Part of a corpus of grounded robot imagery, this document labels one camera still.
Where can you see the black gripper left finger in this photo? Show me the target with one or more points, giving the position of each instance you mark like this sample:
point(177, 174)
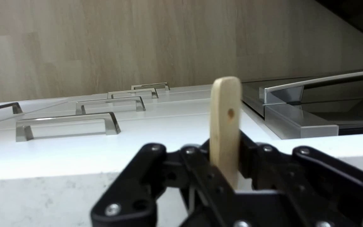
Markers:
point(126, 197)

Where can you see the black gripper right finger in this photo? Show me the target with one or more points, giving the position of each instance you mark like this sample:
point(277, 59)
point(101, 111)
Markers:
point(315, 189)

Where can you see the white base cabinet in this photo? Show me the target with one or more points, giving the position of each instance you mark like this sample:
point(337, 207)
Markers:
point(169, 126)

